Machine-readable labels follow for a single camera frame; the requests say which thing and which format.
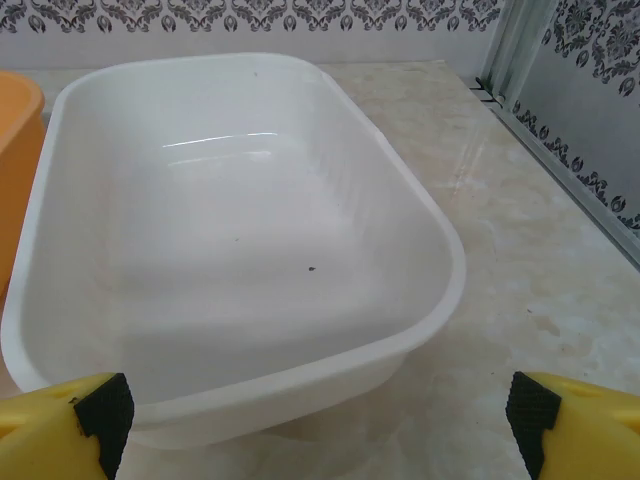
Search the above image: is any aluminium side rail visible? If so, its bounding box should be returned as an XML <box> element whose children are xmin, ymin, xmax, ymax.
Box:
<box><xmin>492</xmin><ymin>97</ymin><xmax>640</xmax><ymax>236</ymax></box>

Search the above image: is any white plastic container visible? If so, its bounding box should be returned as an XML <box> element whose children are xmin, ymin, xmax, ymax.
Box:
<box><xmin>0</xmin><ymin>51</ymin><xmax>467</xmax><ymax>449</ymax></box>

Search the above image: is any aluminium frame post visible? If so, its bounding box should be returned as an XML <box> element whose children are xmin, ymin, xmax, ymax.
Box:
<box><xmin>479</xmin><ymin>0</ymin><xmax>551</xmax><ymax>104</ymax></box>

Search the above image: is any orange plastic container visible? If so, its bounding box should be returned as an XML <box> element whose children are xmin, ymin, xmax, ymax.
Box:
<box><xmin>0</xmin><ymin>69</ymin><xmax>46</xmax><ymax>301</ymax></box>

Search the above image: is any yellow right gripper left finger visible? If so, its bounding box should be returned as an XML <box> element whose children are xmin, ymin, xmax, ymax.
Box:
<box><xmin>0</xmin><ymin>372</ymin><xmax>136</xmax><ymax>480</ymax></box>

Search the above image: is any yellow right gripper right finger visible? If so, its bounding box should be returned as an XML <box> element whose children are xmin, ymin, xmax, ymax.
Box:
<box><xmin>504</xmin><ymin>370</ymin><xmax>640</xmax><ymax>480</ymax></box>

